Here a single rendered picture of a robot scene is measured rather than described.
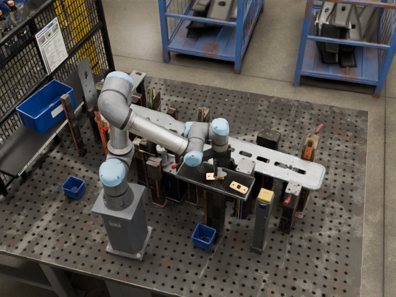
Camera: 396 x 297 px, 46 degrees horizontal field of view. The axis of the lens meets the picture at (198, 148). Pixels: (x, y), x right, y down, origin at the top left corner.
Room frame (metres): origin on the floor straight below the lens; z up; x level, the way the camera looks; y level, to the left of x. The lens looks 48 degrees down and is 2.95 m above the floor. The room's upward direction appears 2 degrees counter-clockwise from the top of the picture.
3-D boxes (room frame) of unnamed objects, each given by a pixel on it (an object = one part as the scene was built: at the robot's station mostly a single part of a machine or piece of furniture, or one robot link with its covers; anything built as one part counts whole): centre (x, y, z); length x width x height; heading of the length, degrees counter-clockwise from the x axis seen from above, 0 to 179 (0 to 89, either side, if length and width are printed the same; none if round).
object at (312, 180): (1.80, -0.04, 1.00); 1.38 x 0.22 x 0.02; 64
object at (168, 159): (1.67, 0.16, 0.94); 0.18 x 0.13 x 0.49; 64
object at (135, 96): (2.21, 0.39, 0.84); 0.11 x 0.10 x 0.28; 154
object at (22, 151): (2.02, 0.88, 1.02); 0.90 x 0.22 x 0.03; 154
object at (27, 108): (2.03, 0.87, 1.10); 0.30 x 0.17 x 0.13; 145
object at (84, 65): (2.14, 0.64, 1.17); 0.12 x 0.01 x 0.34; 154
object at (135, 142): (1.76, 0.33, 0.88); 0.11 x 0.09 x 0.37; 154
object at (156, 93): (2.17, 0.26, 0.87); 0.12 x 0.09 x 0.35; 154
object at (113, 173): (1.35, 0.39, 1.27); 0.13 x 0.12 x 0.14; 172
